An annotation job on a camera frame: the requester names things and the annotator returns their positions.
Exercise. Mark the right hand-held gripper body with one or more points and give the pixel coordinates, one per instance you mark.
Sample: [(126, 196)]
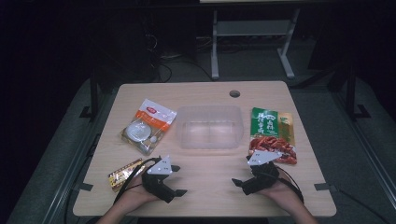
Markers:
[(263, 179)]

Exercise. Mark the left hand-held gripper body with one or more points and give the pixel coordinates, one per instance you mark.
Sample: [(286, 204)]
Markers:
[(159, 166)]

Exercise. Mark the green red snack packet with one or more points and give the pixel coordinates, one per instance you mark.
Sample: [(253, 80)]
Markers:
[(267, 130)]

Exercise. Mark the small yellow box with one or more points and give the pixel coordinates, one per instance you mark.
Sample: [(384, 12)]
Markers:
[(123, 174)]

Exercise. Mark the clear plastic container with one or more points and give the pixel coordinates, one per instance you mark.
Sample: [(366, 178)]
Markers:
[(209, 127)]

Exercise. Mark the person's right hand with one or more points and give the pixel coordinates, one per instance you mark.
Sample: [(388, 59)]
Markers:
[(281, 189)]

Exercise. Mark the person's left hand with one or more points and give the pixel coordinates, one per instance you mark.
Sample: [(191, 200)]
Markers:
[(137, 194)]

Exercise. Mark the white orange snack packet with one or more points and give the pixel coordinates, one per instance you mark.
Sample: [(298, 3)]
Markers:
[(149, 124)]

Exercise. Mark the grey tape piece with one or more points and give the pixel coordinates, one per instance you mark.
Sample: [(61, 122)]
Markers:
[(83, 187), (323, 187)]

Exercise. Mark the black metal stand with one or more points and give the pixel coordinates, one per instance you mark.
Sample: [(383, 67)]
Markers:
[(351, 93), (93, 93)]

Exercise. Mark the white metal table frame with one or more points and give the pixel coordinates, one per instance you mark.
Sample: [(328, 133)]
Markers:
[(214, 43)]

